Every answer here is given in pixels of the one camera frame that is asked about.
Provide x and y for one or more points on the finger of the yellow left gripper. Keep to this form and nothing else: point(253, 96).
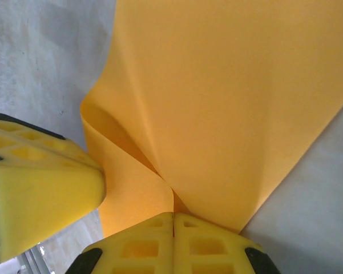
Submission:
point(45, 194)

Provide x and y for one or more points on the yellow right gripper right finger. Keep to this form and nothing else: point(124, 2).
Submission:
point(214, 251)

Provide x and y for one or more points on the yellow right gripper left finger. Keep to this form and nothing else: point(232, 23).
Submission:
point(137, 251)

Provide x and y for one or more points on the orange square paper sheet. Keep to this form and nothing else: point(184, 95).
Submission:
point(231, 100)

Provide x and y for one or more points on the aluminium mounting rail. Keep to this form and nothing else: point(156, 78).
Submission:
point(34, 261)

